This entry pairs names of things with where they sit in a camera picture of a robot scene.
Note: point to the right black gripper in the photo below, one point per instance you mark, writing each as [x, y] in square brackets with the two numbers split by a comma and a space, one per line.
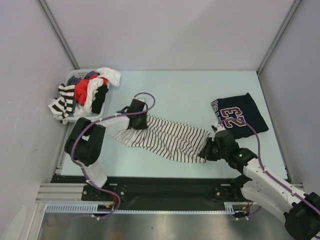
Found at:
[206, 152]

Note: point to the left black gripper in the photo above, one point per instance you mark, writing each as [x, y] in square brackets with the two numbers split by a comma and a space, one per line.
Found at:
[143, 125]

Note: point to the thin striped white tank top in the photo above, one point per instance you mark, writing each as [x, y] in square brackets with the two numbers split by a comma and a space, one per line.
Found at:
[172, 140]

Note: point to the navy tank top red trim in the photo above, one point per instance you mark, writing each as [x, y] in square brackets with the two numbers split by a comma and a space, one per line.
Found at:
[240, 115]

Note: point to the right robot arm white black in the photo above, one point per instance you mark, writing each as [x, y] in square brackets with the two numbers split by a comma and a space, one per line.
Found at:
[297, 210]

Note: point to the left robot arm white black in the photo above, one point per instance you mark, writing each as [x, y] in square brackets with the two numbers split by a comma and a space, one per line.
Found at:
[85, 142]

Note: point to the grey blue tank top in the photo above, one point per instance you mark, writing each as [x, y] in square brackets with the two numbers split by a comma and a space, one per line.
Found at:
[75, 76]

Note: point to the black white striped tank top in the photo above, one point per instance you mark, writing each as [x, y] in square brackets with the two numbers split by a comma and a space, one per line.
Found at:
[62, 106]

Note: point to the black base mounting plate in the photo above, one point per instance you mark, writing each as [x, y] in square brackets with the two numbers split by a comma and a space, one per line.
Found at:
[151, 191]

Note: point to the grey plastic laundry basket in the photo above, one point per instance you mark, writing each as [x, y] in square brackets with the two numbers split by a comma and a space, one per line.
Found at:
[92, 116]

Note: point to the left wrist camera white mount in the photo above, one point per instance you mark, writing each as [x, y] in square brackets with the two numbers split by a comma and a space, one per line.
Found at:
[142, 99]

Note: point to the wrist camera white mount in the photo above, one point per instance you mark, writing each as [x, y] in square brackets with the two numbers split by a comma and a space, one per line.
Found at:
[217, 127]
[142, 99]

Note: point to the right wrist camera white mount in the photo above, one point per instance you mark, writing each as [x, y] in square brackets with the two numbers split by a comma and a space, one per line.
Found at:
[217, 127]

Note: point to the slotted cable duct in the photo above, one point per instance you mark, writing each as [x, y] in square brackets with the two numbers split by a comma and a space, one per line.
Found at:
[101, 209]

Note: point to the aluminium extrusion rail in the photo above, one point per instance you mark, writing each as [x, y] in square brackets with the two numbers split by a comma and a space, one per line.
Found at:
[60, 193]

